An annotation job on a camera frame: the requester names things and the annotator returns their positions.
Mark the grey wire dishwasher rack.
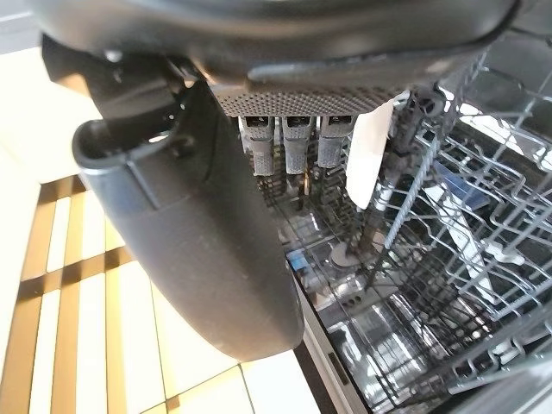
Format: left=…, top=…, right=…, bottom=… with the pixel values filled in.
left=357, top=42, right=552, bottom=392

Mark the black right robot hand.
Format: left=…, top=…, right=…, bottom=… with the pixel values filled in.
left=25, top=0, right=524, bottom=362

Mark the blue dish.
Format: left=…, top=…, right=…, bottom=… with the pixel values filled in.
left=437, top=171, right=482, bottom=207

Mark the stainless steel dishwasher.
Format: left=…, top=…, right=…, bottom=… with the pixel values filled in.
left=241, top=0, right=552, bottom=414

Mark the white plate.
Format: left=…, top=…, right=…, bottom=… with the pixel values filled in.
left=345, top=100, right=396, bottom=211
left=426, top=185, right=495, bottom=298

